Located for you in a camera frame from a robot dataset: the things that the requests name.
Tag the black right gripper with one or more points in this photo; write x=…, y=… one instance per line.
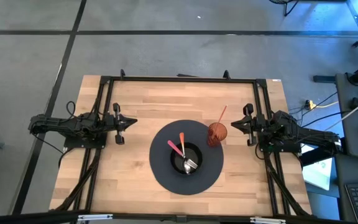
x=251, y=127

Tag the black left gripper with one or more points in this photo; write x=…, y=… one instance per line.
x=117, y=123

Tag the translucent orange straw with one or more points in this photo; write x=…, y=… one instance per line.
x=222, y=113

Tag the orange faceted plastic tumbler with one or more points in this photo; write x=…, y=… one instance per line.
x=217, y=137

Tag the black bowl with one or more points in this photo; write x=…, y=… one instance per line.
x=178, y=160

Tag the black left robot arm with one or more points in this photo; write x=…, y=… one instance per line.
x=54, y=124

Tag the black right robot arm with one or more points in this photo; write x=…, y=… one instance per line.
x=309, y=137

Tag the round dark woven placemat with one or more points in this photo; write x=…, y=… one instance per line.
x=160, y=174

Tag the white paper sheet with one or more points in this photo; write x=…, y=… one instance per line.
x=317, y=174

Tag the dark grey desk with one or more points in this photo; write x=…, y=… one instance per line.
x=353, y=168
x=343, y=90

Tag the black aluminium table frame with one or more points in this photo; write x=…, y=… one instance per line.
x=182, y=79

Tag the silver metal bracket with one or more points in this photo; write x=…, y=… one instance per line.
x=267, y=220
x=95, y=216

